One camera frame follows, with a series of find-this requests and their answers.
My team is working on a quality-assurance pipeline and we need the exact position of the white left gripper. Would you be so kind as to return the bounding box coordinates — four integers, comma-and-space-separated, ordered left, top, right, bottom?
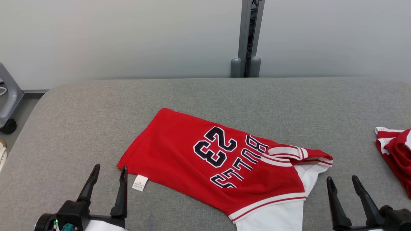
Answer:
77, 164, 129, 231

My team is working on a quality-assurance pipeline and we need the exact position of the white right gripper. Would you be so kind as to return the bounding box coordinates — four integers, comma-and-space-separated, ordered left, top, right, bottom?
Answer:
327, 175, 385, 231

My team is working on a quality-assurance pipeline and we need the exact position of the red Bulls 23 jersey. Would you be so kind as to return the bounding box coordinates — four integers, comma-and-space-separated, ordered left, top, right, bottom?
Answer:
116, 107, 334, 231

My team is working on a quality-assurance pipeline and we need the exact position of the white laundry basket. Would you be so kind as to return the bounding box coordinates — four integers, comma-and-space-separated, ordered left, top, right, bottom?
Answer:
0, 139, 8, 172

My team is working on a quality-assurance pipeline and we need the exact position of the black caster wheel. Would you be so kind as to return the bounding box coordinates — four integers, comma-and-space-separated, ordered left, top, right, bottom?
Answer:
1, 119, 17, 134

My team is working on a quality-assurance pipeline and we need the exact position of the grey cart leg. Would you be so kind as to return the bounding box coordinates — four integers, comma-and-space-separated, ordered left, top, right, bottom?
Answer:
0, 63, 25, 129

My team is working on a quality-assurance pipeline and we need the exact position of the grey partition post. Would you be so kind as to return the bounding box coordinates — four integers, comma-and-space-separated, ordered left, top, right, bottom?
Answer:
230, 0, 266, 78

